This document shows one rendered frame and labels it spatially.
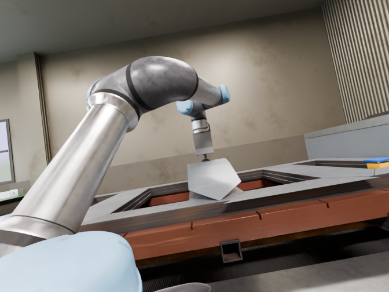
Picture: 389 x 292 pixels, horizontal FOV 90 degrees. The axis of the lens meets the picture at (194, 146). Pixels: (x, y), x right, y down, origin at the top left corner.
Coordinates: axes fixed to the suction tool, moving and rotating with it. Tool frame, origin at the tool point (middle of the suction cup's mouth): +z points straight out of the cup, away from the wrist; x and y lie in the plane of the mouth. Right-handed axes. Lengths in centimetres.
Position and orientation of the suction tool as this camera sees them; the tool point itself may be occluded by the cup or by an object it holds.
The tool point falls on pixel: (206, 163)
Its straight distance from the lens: 93.3
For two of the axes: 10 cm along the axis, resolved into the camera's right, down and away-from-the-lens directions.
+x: 0.2, -0.8, -10.0
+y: -9.9, 1.6, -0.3
